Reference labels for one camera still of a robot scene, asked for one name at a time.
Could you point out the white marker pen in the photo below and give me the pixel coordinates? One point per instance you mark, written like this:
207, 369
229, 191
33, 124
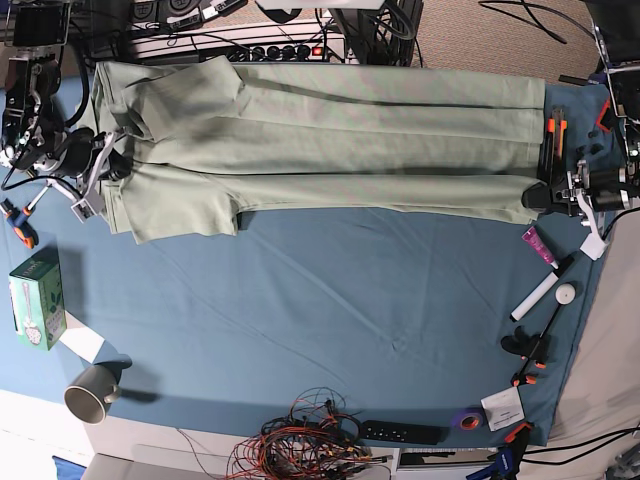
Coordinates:
540, 291

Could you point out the left silver gripper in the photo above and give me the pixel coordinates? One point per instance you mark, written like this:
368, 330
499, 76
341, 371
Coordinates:
569, 193

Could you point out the black orange bar clamp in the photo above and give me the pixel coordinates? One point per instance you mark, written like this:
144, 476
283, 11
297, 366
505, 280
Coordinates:
532, 349

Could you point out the right silver gripper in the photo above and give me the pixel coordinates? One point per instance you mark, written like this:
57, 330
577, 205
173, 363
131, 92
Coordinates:
74, 167

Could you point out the black power strip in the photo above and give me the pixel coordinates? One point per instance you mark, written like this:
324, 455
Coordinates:
268, 53

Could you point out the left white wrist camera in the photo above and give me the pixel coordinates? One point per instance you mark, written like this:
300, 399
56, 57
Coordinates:
593, 246

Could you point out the black remote control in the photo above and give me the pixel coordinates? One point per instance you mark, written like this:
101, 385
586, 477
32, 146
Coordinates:
402, 433

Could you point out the white round cap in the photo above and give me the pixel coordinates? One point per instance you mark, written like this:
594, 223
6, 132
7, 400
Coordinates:
565, 294

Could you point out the blue orange handled screwdriver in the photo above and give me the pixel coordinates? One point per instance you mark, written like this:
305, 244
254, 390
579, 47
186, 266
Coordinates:
18, 220

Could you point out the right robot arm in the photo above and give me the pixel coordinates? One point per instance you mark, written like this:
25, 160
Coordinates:
36, 139

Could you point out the blue table cloth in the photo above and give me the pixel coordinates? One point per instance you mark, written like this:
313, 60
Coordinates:
399, 313

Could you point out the light green T-shirt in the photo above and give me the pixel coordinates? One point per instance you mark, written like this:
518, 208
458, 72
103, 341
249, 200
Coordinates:
214, 140

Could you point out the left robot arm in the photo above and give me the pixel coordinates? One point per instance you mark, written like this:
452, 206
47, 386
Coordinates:
602, 176

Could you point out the purple tape roll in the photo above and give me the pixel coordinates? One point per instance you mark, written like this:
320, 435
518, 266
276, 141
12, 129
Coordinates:
469, 419

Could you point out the orange black utility knife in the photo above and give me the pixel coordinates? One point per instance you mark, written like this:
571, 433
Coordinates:
552, 158

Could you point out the purple tube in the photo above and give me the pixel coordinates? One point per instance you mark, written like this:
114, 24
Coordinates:
533, 239

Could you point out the grey ceramic mug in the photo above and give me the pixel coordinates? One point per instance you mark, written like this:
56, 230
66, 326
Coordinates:
90, 396

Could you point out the white paper sheet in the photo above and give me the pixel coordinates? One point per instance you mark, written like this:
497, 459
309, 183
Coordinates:
80, 339

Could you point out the blue black bar clamp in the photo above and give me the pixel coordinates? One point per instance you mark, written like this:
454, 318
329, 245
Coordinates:
505, 464

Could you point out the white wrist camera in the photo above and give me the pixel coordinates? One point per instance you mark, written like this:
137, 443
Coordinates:
593, 246
87, 207

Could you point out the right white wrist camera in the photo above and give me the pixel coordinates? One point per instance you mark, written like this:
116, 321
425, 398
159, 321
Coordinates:
87, 207

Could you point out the green tissue box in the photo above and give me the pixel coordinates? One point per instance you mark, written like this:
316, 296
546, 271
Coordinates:
37, 300

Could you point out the white paper packet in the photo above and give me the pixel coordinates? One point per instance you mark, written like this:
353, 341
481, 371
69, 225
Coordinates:
503, 409

